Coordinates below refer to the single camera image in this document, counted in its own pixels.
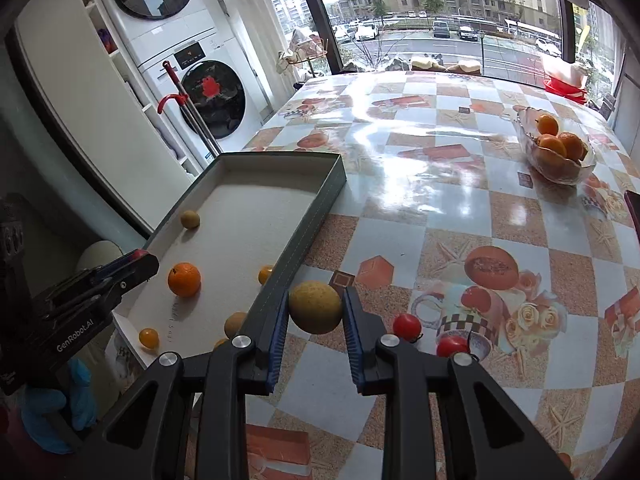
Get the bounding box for grey shallow cardboard box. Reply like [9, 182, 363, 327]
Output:
[112, 152, 348, 376]

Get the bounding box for checkered printed tablecloth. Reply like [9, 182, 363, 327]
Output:
[192, 71, 640, 480]

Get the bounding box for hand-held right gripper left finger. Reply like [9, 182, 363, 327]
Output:
[101, 287, 292, 480]

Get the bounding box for white washing machine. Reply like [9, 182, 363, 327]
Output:
[137, 37, 268, 171]

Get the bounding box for mop with red hook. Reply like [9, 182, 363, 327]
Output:
[157, 60, 223, 158]

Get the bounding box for white curtain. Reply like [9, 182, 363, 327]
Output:
[200, 0, 283, 116]

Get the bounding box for clear glass bowl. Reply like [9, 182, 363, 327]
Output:
[515, 106, 597, 186]

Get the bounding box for black window frame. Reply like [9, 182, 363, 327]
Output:
[260, 0, 631, 111]

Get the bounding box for wire rack with cloths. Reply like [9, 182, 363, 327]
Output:
[277, 27, 331, 83]

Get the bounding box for white shelf cabinet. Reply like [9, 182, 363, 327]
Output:
[12, 0, 206, 241]

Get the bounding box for beige upholstered chair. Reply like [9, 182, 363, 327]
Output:
[75, 240, 126, 281]

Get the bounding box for phone with red case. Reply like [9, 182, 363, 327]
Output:
[623, 191, 640, 243]

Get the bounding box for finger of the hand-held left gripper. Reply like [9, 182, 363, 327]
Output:
[45, 249, 160, 311]

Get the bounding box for red cherry tomato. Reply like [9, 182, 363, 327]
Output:
[392, 313, 423, 342]
[436, 335, 471, 359]

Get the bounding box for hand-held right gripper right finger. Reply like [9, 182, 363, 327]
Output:
[343, 286, 557, 480]

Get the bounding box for red basin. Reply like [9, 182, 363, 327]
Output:
[544, 76, 588, 103]

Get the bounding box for person's left hand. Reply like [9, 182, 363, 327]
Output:
[20, 358, 99, 453]

